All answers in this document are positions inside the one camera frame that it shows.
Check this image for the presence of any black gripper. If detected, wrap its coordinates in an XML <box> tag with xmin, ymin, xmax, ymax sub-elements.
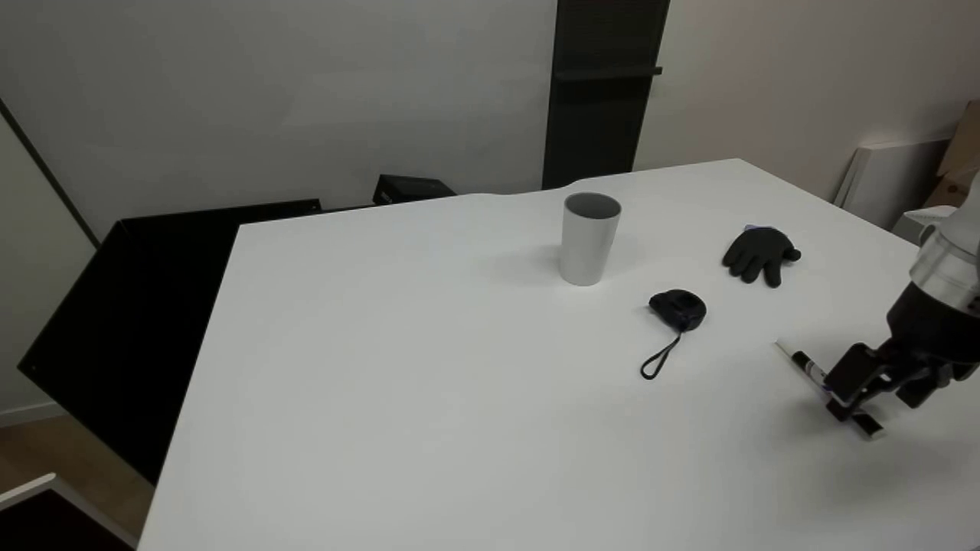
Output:
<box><xmin>823</xmin><ymin>285</ymin><xmax>980</xmax><ymax>431</ymax></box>

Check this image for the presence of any white ceramic mug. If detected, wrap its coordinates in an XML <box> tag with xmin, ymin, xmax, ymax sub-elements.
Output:
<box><xmin>558</xmin><ymin>191</ymin><xmax>624</xmax><ymax>289</ymax></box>

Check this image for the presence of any white leaning panel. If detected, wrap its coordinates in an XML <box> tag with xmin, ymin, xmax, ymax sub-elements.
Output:
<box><xmin>834</xmin><ymin>135</ymin><xmax>954</xmax><ymax>232</ymax></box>

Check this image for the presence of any black glove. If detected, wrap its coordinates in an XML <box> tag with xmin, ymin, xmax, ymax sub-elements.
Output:
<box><xmin>721</xmin><ymin>223</ymin><xmax>805</xmax><ymax>291</ymax></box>

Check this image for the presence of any black whiteboard marker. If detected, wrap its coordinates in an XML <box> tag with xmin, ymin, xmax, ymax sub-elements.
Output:
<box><xmin>775</xmin><ymin>339</ymin><xmax>887</xmax><ymax>442</ymax></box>

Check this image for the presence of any dark wall pillar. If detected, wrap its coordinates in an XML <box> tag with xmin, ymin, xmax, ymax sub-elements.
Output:
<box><xmin>540</xmin><ymin>0</ymin><xmax>675</xmax><ymax>191</ymax></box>

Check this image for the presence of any brown cardboard box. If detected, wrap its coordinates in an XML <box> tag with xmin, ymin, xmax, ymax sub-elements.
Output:
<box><xmin>924</xmin><ymin>96</ymin><xmax>980</xmax><ymax>211</ymax></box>

